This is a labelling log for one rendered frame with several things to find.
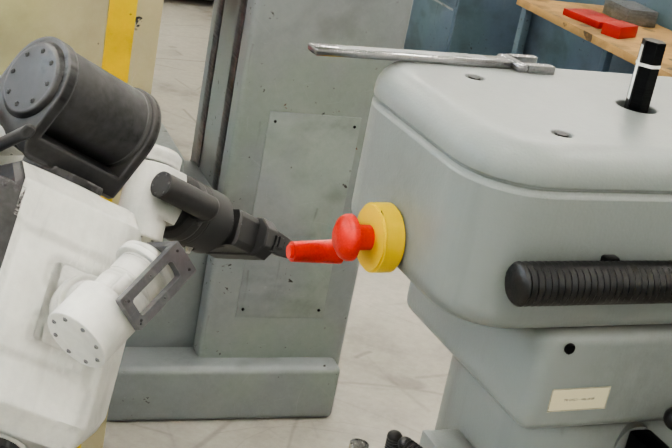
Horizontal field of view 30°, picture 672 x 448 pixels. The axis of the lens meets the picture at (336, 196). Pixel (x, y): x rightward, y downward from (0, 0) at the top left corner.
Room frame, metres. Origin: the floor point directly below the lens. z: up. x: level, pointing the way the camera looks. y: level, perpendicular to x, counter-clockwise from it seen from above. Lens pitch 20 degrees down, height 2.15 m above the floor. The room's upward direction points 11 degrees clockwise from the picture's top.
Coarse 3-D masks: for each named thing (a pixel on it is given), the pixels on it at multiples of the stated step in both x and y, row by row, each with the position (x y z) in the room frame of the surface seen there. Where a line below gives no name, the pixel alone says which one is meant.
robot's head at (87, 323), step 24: (120, 264) 1.05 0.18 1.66; (144, 264) 1.06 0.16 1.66; (72, 288) 1.07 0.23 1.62; (96, 288) 1.02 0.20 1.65; (120, 288) 1.03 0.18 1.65; (144, 288) 1.04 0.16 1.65; (72, 312) 0.99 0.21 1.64; (96, 312) 0.99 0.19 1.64; (120, 312) 1.01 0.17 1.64; (72, 336) 1.00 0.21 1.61; (96, 336) 0.98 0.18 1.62; (120, 336) 1.00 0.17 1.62; (96, 360) 0.99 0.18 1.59
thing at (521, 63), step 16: (320, 48) 1.06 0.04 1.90; (336, 48) 1.07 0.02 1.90; (352, 48) 1.08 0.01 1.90; (368, 48) 1.09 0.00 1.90; (384, 48) 1.10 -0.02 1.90; (464, 64) 1.12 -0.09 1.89; (480, 64) 1.13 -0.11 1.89; (496, 64) 1.14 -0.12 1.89; (512, 64) 1.15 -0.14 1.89; (528, 64) 1.15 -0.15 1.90; (544, 64) 1.16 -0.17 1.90
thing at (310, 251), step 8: (312, 240) 1.08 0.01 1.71; (320, 240) 1.08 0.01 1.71; (328, 240) 1.08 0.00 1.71; (288, 248) 1.07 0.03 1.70; (296, 248) 1.06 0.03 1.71; (304, 248) 1.07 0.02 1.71; (312, 248) 1.07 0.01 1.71; (320, 248) 1.07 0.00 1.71; (328, 248) 1.08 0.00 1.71; (288, 256) 1.07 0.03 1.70; (296, 256) 1.06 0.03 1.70; (304, 256) 1.06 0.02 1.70; (312, 256) 1.07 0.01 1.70; (320, 256) 1.07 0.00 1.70; (328, 256) 1.07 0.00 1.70; (336, 256) 1.08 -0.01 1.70
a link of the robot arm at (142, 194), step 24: (144, 168) 1.48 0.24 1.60; (168, 168) 1.49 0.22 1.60; (144, 192) 1.46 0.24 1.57; (168, 192) 1.44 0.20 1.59; (192, 192) 1.47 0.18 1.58; (144, 216) 1.45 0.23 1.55; (168, 216) 1.47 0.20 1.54; (192, 216) 1.50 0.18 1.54; (144, 240) 1.46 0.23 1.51; (192, 240) 1.51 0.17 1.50
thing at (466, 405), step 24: (456, 360) 1.10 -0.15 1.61; (456, 384) 1.09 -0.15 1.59; (480, 384) 1.06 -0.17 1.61; (456, 408) 1.08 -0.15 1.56; (480, 408) 1.05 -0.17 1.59; (480, 432) 1.04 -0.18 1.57; (504, 432) 1.01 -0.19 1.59; (528, 432) 1.00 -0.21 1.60; (552, 432) 0.99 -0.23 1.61; (576, 432) 0.99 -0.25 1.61; (600, 432) 1.00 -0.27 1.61; (624, 432) 1.01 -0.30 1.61
